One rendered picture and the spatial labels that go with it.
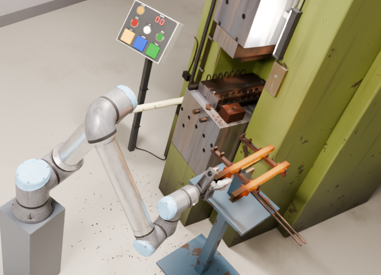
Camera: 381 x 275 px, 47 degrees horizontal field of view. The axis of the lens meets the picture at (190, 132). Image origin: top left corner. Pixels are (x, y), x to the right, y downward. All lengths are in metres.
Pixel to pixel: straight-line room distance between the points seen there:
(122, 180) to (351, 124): 1.43
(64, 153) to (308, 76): 1.20
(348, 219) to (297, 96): 1.69
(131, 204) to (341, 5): 1.21
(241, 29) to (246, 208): 0.91
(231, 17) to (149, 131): 1.61
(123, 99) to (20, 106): 2.16
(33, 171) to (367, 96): 1.74
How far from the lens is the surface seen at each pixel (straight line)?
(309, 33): 2.18
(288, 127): 2.36
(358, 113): 2.62
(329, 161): 2.82
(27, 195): 2.14
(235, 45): 2.36
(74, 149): 2.03
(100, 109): 1.66
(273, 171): 2.17
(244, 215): 2.29
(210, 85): 2.64
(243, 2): 2.30
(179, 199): 1.86
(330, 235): 3.55
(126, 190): 1.74
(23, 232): 2.27
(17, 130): 3.60
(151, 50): 2.78
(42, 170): 2.12
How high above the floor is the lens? 2.42
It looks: 39 degrees down
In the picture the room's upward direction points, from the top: 17 degrees clockwise
